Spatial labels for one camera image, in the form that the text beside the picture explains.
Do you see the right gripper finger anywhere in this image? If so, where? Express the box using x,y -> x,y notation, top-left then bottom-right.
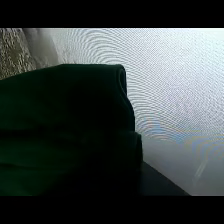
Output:
139,161 -> 191,197

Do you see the dark green T-shirt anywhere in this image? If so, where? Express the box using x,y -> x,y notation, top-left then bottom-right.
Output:
0,63 -> 145,197

